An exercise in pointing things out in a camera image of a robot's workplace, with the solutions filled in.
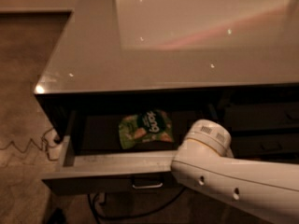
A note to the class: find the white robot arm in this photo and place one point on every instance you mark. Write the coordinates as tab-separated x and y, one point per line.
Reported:
268	190

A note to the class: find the dark cabinet with glossy top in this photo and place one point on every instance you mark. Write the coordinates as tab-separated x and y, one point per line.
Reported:
192	59

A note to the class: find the green snack bag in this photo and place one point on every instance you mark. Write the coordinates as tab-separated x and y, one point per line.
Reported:
143	128

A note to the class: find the drawer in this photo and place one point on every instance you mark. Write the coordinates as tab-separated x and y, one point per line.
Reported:
261	117
264	145
92	159

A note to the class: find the grey power strip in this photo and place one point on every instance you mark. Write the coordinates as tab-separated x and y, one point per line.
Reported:
100	198

